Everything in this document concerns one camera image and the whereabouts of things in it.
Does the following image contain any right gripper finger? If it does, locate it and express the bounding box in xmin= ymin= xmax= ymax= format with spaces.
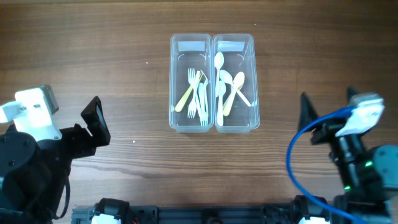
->
xmin=346 ymin=86 xmax=359 ymax=101
xmin=297 ymin=92 xmax=319 ymax=131

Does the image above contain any yellow plastic spoon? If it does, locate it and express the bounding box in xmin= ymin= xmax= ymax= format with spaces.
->
xmin=223 ymin=72 xmax=245 ymax=116

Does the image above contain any yellow plastic fork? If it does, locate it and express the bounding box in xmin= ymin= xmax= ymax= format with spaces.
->
xmin=175 ymin=68 xmax=201 ymax=112

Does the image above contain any white plastic spoon thick handle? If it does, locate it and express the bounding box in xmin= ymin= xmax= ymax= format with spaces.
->
xmin=217 ymin=80 xmax=226 ymax=126

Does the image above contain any white plastic spoon long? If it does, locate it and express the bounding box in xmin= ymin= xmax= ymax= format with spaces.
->
xmin=220 ymin=70 xmax=251 ymax=107

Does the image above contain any light blue plastic fork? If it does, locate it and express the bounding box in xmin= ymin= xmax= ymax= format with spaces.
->
xmin=198 ymin=83 xmax=208 ymax=126

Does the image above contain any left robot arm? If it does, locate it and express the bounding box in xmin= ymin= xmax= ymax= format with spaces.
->
xmin=1 ymin=96 xmax=111 ymax=223

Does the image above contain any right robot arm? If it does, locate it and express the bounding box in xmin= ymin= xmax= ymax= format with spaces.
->
xmin=310 ymin=87 xmax=397 ymax=223

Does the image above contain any right clear plastic container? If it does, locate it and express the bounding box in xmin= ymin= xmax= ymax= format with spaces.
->
xmin=211 ymin=34 xmax=260 ymax=134

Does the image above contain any clear plastic container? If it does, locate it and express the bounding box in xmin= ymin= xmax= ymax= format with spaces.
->
xmin=169 ymin=34 xmax=215 ymax=133
xmin=211 ymin=34 xmax=260 ymax=134

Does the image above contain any left clear plastic container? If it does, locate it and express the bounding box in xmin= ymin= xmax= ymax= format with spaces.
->
xmin=169 ymin=34 xmax=215 ymax=133

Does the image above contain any right blue cable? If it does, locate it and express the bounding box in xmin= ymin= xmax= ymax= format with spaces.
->
xmin=285 ymin=105 xmax=371 ymax=224

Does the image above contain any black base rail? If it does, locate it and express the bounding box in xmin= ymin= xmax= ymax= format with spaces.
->
xmin=71 ymin=195 xmax=330 ymax=224

